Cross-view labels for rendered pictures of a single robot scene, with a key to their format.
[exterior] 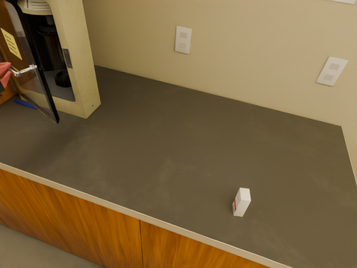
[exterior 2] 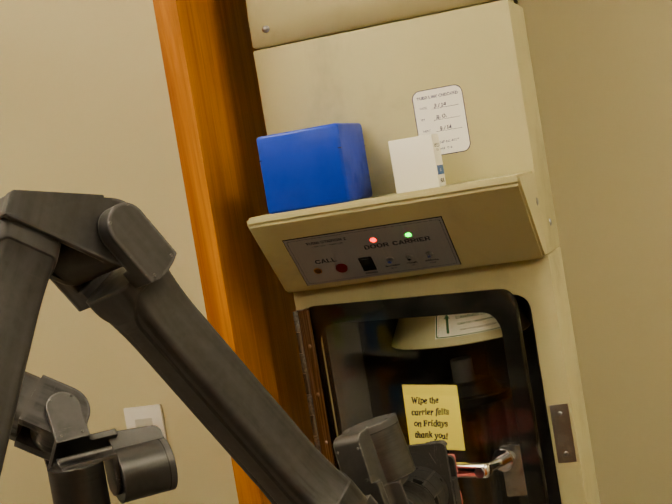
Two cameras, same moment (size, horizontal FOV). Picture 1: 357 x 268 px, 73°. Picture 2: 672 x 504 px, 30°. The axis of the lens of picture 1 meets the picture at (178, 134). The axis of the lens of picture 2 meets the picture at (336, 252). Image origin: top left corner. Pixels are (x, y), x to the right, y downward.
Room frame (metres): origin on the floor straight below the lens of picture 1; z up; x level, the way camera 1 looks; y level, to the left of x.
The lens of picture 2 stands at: (-0.74, 0.53, 1.53)
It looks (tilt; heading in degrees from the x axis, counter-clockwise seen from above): 3 degrees down; 4
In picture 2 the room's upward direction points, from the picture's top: 9 degrees counter-clockwise
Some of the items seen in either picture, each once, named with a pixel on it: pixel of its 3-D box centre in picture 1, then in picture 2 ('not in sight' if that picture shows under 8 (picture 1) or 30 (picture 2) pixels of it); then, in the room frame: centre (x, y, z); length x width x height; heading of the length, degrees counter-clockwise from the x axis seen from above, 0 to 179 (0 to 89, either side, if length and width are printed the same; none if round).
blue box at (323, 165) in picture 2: not in sight; (315, 167); (0.73, 0.63, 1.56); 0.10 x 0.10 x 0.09; 76
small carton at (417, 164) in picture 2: not in sight; (417, 163); (0.70, 0.51, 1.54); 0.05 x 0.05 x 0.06; 80
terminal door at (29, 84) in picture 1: (16, 59); (427, 466); (0.71, 0.56, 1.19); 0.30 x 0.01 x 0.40; 55
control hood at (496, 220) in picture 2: not in sight; (397, 237); (0.71, 0.55, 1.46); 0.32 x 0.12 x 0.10; 76
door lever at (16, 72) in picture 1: (17, 67); (465, 465); (0.64, 0.52, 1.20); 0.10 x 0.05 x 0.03; 56
